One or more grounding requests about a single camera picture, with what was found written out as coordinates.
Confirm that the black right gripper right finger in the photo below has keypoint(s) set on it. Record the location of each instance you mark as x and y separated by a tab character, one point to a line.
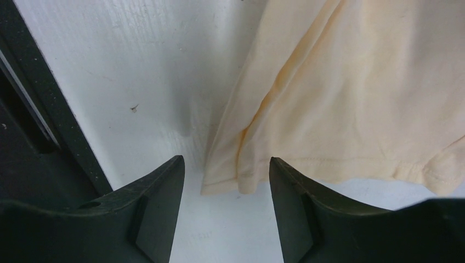
318	224

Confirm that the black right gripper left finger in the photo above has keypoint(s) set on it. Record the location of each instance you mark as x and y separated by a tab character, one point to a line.
135	223

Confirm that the cream beige underwear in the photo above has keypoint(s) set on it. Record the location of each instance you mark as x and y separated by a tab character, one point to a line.
347	89

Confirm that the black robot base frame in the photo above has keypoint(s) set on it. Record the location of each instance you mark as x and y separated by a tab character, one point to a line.
45	158

